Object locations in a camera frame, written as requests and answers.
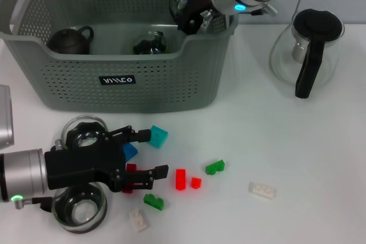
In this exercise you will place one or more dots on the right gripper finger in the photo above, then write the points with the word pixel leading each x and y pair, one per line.
pixel 188 25

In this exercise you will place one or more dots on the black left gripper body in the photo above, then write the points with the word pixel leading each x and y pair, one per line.
pixel 83 164

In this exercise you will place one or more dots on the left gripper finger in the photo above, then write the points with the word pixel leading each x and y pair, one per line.
pixel 162 171
pixel 144 135

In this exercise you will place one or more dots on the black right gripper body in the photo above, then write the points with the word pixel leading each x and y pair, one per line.
pixel 203 1

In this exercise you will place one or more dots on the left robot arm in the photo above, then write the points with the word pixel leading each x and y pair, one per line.
pixel 25 172

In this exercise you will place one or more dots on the teal square toy block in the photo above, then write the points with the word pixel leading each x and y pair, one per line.
pixel 159 136

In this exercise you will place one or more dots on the bright red long toy block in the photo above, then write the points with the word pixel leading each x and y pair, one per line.
pixel 180 179

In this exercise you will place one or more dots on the blue square toy block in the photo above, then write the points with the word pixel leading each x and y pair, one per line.
pixel 131 151

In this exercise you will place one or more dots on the dark red long toy block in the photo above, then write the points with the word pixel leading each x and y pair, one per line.
pixel 131 167

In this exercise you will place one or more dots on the green toy block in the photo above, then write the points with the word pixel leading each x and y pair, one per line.
pixel 214 168
pixel 154 201

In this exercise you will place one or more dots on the small red toy block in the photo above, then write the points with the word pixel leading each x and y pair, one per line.
pixel 196 183

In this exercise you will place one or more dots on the grey-green perforated storage bin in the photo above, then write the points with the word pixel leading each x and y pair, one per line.
pixel 143 89

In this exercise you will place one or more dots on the white toy block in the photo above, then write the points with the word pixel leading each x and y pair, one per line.
pixel 262 190
pixel 139 219

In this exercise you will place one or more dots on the dark clay teapot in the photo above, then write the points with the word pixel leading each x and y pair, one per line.
pixel 68 42

